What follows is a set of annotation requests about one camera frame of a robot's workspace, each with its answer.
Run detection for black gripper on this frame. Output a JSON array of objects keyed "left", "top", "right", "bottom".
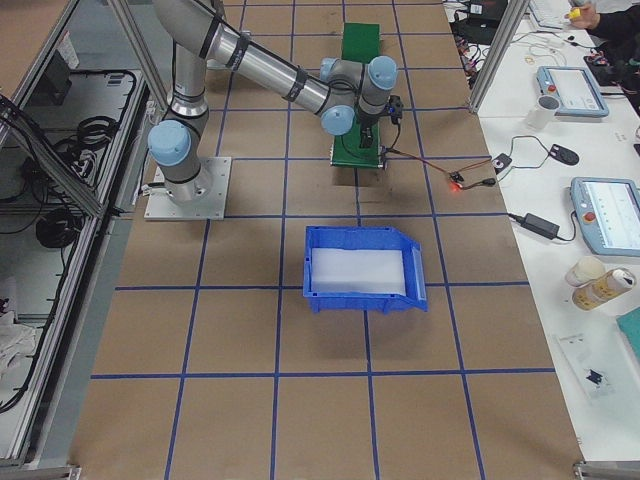
[{"left": 357, "top": 113, "right": 379, "bottom": 148}]

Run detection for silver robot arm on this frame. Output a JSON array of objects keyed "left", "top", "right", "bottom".
[{"left": 148, "top": 1, "right": 401, "bottom": 204}]

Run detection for green conveyor belt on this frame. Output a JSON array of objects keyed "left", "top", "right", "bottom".
[{"left": 330, "top": 22, "right": 386, "bottom": 169}]

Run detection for red lit controller board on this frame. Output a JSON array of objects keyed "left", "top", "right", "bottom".
[{"left": 448, "top": 172, "right": 464, "bottom": 191}]

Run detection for blue plastic bin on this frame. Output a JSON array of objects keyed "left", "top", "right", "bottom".
[{"left": 302, "top": 226, "right": 428, "bottom": 314}]

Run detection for small white black device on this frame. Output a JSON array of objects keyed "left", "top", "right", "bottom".
[{"left": 491, "top": 153, "right": 512, "bottom": 175}]

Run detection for white foam sheet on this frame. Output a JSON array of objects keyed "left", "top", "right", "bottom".
[{"left": 311, "top": 248, "right": 406, "bottom": 295}]

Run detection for white mug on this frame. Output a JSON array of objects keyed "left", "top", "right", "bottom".
[{"left": 525, "top": 95, "right": 560, "bottom": 131}]

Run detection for black power adapter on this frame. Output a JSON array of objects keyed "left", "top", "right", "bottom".
[{"left": 521, "top": 213, "right": 559, "bottom": 240}]

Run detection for black computer mouse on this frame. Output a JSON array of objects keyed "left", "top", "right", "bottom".
[{"left": 549, "top": 144, "right": 580, "bottom": 166}]

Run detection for upper blue teach pendant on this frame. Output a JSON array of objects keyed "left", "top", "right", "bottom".
[{"left": 536, "top": 66, "right": 609, "bottom": 118}]

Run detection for blue teach pendant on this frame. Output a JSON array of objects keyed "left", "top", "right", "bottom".
[
  {"left": 536, "top": 66, "right": 609, "bottom": 118},
  {"left": 570, "top": 177, "right": 639, "bottom": 257}
]

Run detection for lower blue teach pendant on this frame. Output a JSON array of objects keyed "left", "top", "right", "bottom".
[{"left": 570, "top": 177, "right": 639, "bottom": 257}]

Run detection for cream lidded cup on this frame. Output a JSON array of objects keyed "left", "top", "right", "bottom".
[{"left": 564, "top": 256, "right": 606, "bottom": 287}]

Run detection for teal notebook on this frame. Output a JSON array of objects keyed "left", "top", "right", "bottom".
[{"left": 616, "top": 307, "right": 640, "bottom": 359}]

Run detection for clear plastic parts bag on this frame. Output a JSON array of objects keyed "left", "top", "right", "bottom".
[{"left": 553, "top": 332, "right": 636, "bottom": 409}]

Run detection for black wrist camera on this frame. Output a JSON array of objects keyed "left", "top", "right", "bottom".
[{"left": 387, "top": 95, "right": 404, "bottom": 126}]

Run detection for red black motor cable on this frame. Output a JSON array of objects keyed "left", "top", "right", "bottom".
[{"left": 385, "top": 146, "right": 496, "bottom": 190}]

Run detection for aluminium frame post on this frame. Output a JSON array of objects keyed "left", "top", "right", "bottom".
[{"left": 468, "top": 0, "right": 529, "bottom": 114}]

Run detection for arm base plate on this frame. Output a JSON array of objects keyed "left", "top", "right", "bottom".
[{"left": 144, "top": 157, "right": 232, "bottom": 221}]

